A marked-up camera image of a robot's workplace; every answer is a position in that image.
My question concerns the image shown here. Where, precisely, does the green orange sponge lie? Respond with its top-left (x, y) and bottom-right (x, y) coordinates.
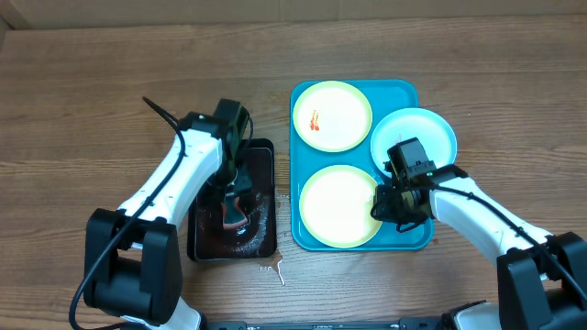
top-left (221, 197), bottom-right (249, 230)

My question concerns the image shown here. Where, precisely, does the yellow-green plate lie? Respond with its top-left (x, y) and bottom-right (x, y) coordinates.
top-left (299, 165), bottom-right (382, 248)
top-left (292, 81), bottom-right (372, 152)

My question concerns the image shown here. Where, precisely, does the light blue plate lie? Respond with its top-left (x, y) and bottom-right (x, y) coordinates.
top-left (371, 108), bottom-right (458, 178)

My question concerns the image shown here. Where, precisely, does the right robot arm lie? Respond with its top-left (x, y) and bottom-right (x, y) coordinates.
top-left (371, 163), bottom-right (586, 329)

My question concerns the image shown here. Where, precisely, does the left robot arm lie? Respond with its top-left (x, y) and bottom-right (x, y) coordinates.
top-left (69, 109), bottom-right (253, 329)

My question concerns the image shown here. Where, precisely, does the black water tray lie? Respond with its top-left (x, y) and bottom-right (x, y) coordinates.
top-left (186, 138), bottom-right (277, 261)

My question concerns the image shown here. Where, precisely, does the teal plastic tray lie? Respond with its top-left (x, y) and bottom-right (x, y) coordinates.
top-left (290, 79), bottom-right (434, 252)

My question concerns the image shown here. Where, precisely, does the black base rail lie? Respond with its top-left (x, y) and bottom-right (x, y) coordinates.
top-left (201, 316), bottom-right (455, 330)

